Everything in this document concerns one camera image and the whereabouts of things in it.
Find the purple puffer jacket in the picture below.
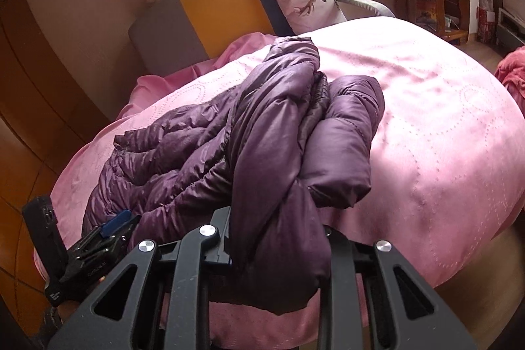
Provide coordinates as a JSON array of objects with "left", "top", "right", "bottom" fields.
[{"left": 82, "top": 35, "right": 385, "bottom": 316}]

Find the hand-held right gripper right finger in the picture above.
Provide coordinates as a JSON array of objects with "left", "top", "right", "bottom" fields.
[{"left": 318, "top": 225, "right": 478, "bottom": 350}]

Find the grey metal bed rail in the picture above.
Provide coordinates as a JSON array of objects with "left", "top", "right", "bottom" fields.
[{"left": 332, "top": 0, "right": 396, "bottom": 18}]

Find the red gift bag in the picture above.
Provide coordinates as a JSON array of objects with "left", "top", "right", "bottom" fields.
[{"left": 476, "top": 0, "right": 498, "bottom": 44}]

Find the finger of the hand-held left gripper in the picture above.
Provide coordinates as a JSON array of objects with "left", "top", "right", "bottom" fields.
[{"left": 100, "top": 210, "right": 140, "bottom": 241}]

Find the red cloth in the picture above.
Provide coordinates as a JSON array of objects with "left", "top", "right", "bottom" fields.
[{"left": 494, "top": 46, "right": 525, "bottom": 113}]

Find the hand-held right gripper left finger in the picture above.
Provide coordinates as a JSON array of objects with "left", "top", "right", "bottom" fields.
[{"left": 49, "top": 206, "right": 232, "bottom": 350}]

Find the low media cabinet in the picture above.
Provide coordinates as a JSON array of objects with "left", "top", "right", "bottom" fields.
[{"left": 497, "top": 8, "right": 525, "bottom": 55}]

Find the grey yellow blue headboard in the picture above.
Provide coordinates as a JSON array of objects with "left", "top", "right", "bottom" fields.
[{"left": 128, "top": 0, "right": 312, "bottom": 74}]

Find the pink bedspread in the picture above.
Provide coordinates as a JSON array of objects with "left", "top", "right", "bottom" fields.
[{"left": 35, "top": 17, "right": 525, "bottom": 346}]

